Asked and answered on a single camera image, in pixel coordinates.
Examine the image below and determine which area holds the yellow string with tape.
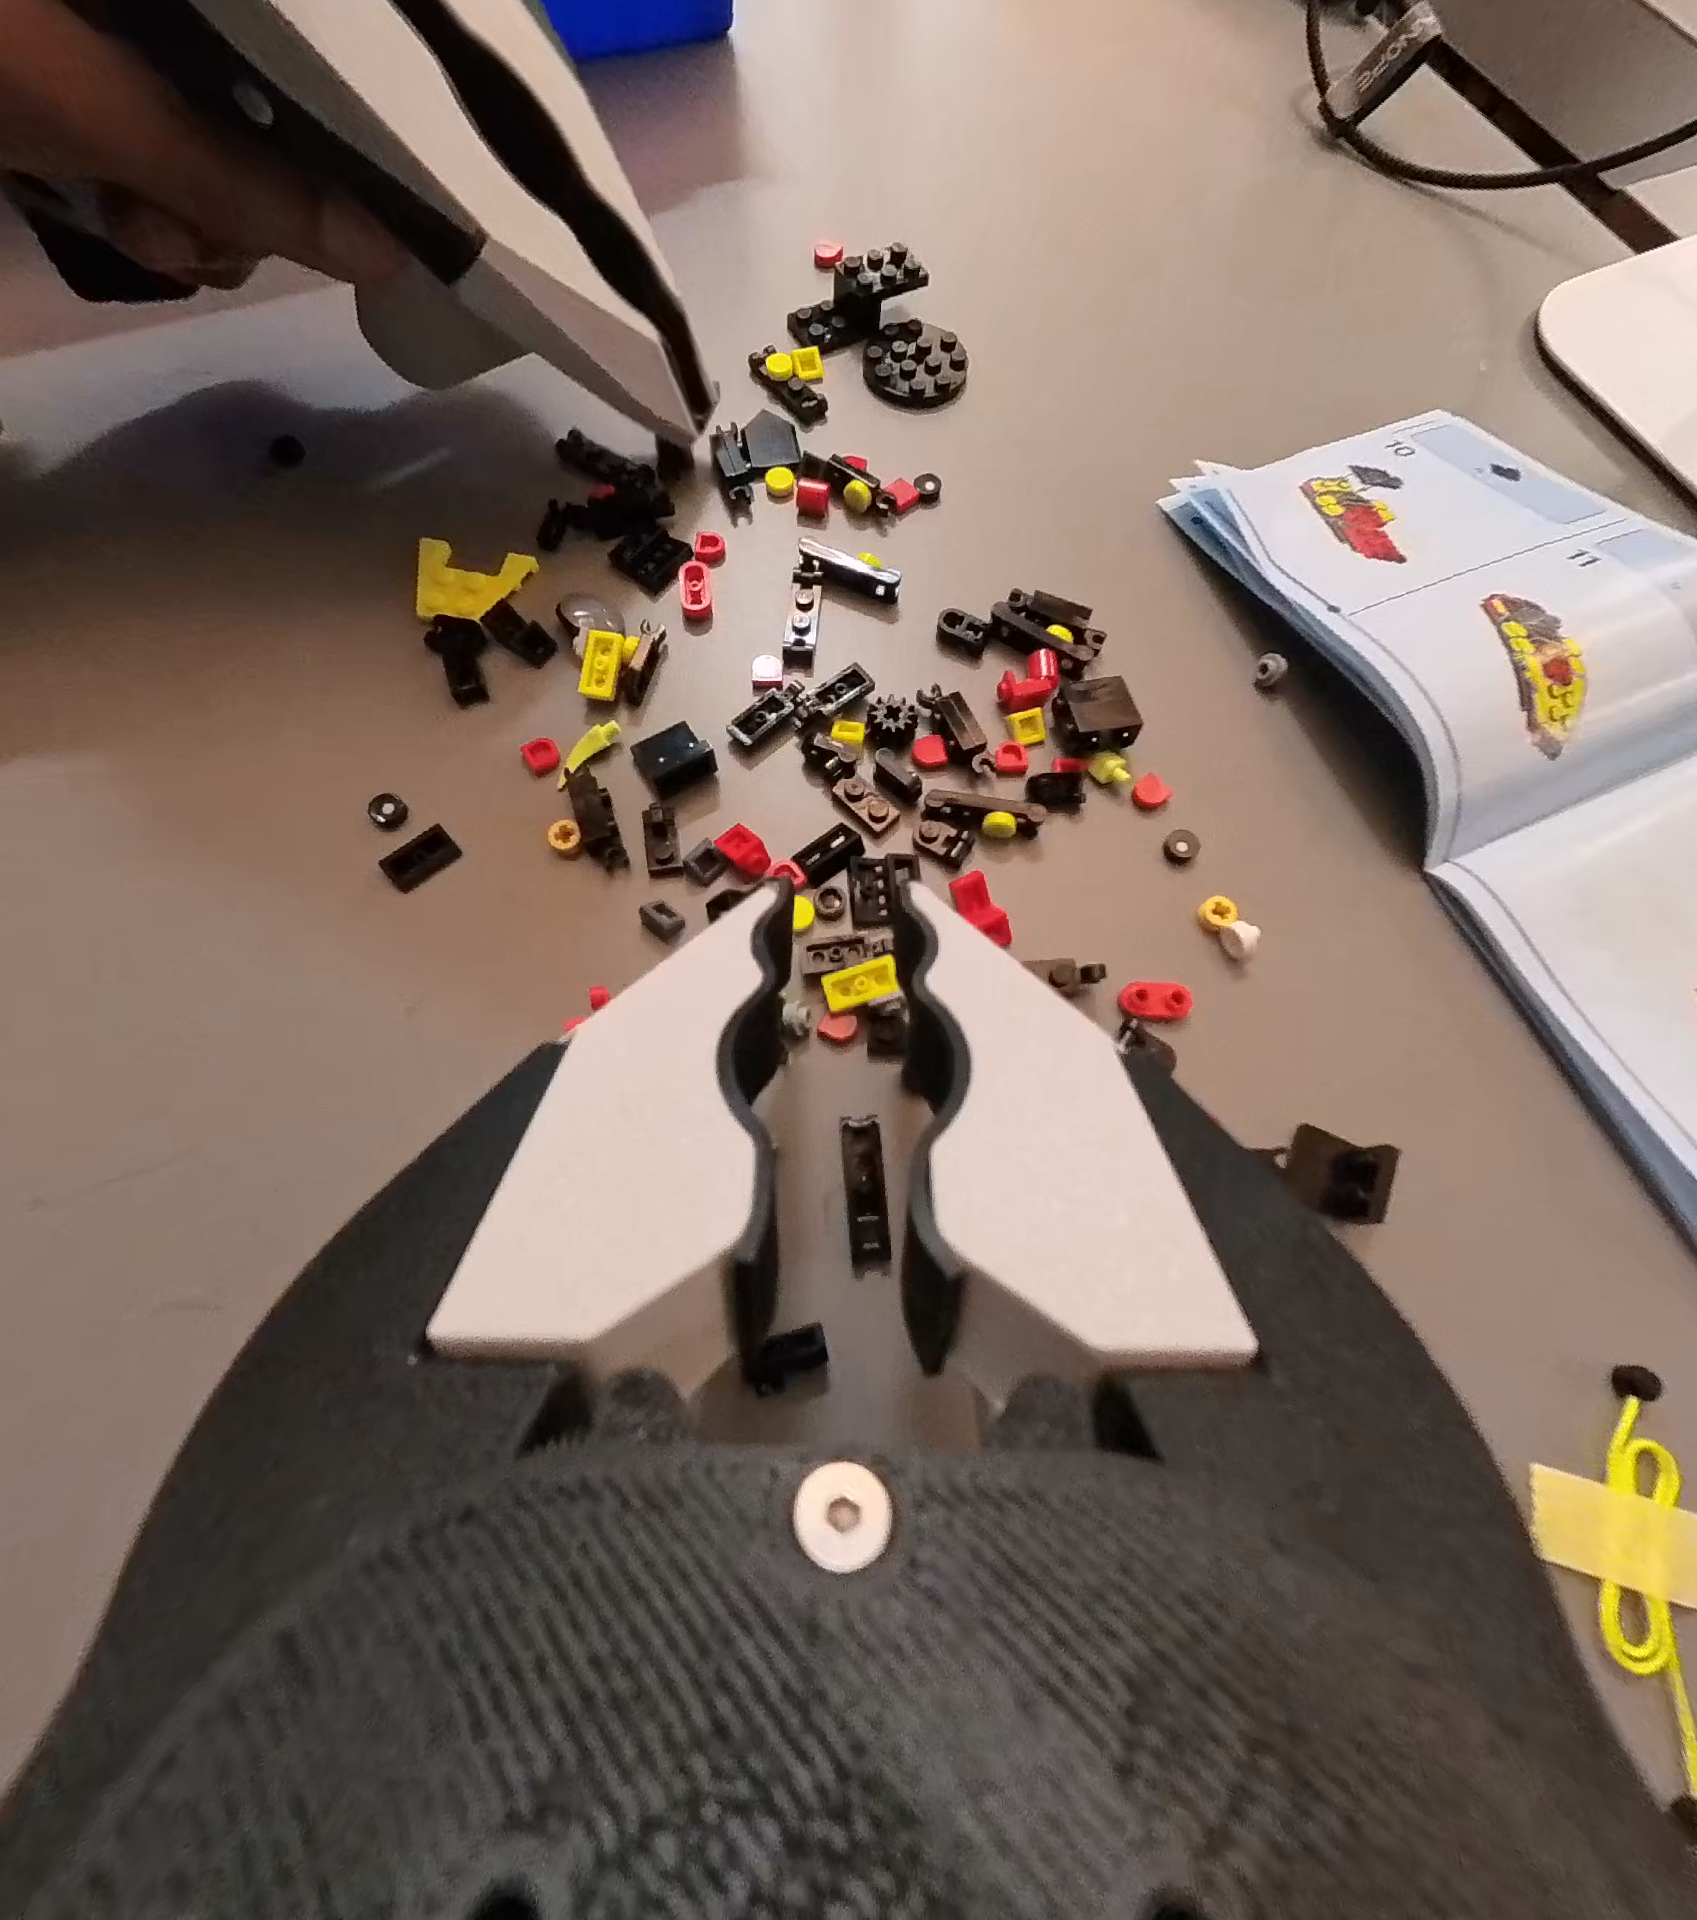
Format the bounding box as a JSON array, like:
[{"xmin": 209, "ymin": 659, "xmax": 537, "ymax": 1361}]
[{"xmin": 1528, "ymin": 1364, "xmax": 1697, "ymax": 1857}]

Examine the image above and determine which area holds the black bracket brick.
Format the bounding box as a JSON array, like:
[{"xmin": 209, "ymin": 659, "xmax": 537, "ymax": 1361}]
[{"xmin": 1288, "ymin": 1121, "xmax": 1401, "ymax": 1226}]

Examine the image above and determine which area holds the lego instruction booklet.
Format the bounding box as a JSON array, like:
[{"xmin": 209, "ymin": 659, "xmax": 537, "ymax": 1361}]
[{"xmin": 1160, "ymin": 407, "xmax": 1697, "ymax": 1405}]

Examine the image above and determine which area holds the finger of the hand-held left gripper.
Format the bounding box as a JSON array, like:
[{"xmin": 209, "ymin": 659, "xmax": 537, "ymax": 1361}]
[
  {"xmin": 455, "ymin": 0, "xmax": 720, "ymax": 426},
  {"xmin": 206, "ymin": 0, "xmax": 711, "ymax": 440}
]

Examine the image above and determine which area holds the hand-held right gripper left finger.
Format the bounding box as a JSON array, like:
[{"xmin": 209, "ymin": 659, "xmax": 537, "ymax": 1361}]
[{"xmin": 422, "ymin": 883, "xmax": 799, "ymax": 1442}]

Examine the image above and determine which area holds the person's left hand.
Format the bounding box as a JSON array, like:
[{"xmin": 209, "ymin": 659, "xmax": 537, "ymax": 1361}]
[{"xmin": 0, "ymin": 0, "xmax": 408, "ymax": 297}]

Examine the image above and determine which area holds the black cable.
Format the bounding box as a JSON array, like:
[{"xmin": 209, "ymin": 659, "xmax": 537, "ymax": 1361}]
[{"xmin": 1304, "ymin": 0, "xmax": 1697, "ymax": 191}]

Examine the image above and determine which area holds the pile of lego pieces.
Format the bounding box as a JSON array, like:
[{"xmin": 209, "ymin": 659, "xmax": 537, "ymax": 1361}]
[{"xmin": 367, "ymin": 237, "xmax": 1198, "ymax": 1385}]

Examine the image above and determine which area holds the black round studded plate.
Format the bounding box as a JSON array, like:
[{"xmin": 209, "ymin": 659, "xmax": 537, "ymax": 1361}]
[{"xmin": 861, "ymin": 318, "xmax": 971, "ymax": 407}]

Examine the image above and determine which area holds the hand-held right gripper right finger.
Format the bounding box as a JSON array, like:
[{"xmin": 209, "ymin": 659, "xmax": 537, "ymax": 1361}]
[{"xmin": 890, "ymin": 880, "xmax": 1263, "ymax": 1442}]

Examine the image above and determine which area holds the blue storage bin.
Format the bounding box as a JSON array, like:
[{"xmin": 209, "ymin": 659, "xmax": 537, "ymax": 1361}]
[{"xmin": 539, "ymin": 0, "xmax": 734, "ymax": 61}]

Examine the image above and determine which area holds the black rectangular studded plate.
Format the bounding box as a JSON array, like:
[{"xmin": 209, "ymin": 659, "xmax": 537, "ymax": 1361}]
[{"xmin": 787, "ymin": 239, "xmax": 933, "ymax": 358}]

